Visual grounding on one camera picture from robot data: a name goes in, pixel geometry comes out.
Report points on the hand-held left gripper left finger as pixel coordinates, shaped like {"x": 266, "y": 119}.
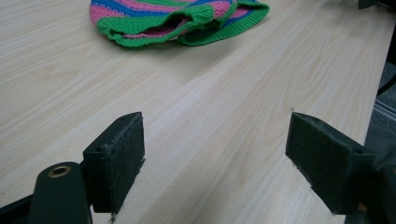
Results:
{"x": 115, "y": 168}

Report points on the striped knitted hat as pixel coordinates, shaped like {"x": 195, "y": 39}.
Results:
{"x": 174, "y": 21}

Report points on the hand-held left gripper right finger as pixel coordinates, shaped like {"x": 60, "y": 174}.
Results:
{"x": 327, "y": 168}

